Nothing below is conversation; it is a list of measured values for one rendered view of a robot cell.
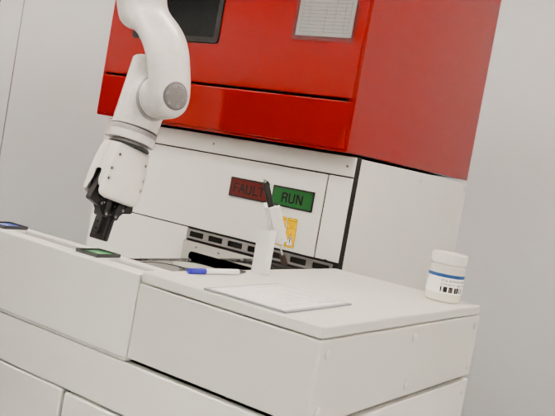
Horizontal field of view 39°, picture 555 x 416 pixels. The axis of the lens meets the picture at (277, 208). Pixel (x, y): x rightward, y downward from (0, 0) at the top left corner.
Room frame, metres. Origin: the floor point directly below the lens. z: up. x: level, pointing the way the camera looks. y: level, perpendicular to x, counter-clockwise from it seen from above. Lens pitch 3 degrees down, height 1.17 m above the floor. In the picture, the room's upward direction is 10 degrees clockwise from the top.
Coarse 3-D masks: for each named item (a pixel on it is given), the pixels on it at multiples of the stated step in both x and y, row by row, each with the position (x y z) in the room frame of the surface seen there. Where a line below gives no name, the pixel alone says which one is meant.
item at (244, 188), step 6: (234, 180) 1.94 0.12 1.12; (240, 180) 1.93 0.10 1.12; (234, 186) 1.94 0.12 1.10; (240, 186) 1.92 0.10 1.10; (246, 186) 1.91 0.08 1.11; (252, 186) 1.91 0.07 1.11; (258, 186) 1.90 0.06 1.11; (234, 192) 1.93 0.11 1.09; (240, 192) 1.92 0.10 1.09; (246, 192) 1.91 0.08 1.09; (252, 192) 1.90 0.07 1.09; (258, 192) 1.89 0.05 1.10; (252, 198) 1.90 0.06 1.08; (258, 198) 1.89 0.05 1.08; (264, 198) 1.88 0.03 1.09
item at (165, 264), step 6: (150, 264) 1.76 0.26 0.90; (156, 264) 1.77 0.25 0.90; (162, 264) 1.79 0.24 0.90; (168, 264) 1.81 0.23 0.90; (174, 264) 1.82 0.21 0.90; (204, 264) 1.90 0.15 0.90; (168, 270) 1.72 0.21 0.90; (174, 270) 1.74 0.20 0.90; (180, 270) 1.75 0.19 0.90; (186, 270) 1.76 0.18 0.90
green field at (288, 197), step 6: (276, 192) 1.86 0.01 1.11; (282, 192) 1.85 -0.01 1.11; (288, 192) 1.84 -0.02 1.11; (294, 192) 1.84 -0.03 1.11; (300, 192) 1.83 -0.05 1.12; (306, 192) 1.82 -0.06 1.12; (276, 198) 1.86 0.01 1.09; (282, 198) 1.85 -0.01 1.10; (288, 198) 1.84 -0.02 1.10; (294, 198) 1.83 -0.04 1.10; (300, 198) 1.82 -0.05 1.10; (306, 198) 1.81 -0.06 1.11; (282, 204) 1.85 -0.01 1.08; (288, 204) 1.84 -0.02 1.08; (294, 204) 1.83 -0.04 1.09; (300, 204) 1.82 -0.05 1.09; (306, 204) 1.81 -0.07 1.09
